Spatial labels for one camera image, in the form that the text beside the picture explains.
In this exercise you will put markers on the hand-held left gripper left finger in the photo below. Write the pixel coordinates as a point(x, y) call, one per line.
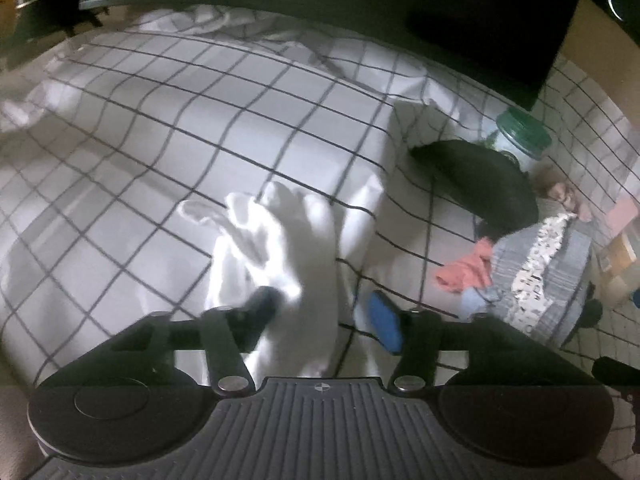
point(265, 300)

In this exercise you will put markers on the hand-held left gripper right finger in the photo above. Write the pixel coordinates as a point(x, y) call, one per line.
point(382, 320)

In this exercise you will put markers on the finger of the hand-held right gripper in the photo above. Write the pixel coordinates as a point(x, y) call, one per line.
point(591, 312)
point(615, 372)

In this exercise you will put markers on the white cloth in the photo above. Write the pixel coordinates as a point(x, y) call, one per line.
point(280, 250)

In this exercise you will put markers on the black cloth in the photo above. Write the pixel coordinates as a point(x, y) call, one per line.
point(480, 180)

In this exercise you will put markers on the cardboard box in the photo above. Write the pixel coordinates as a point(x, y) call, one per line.
point(622, 260)

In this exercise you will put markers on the white patterned cloth strip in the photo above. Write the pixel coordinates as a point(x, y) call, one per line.
point(532, 265)

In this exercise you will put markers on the orange cloth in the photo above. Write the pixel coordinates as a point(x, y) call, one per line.
point(465, 270)

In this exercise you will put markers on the pink packet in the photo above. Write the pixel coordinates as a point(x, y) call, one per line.
point(625, 215)

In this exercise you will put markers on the brown plush toy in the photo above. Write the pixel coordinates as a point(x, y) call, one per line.
point(560, 190)

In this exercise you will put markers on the green lid glass jar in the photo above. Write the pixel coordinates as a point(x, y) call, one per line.
point(520, 132)

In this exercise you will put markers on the white checkered bed sheet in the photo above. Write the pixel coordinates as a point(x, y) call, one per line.
point(175, 125)

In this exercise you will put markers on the black monitor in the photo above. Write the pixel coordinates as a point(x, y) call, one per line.
point(500, 20)

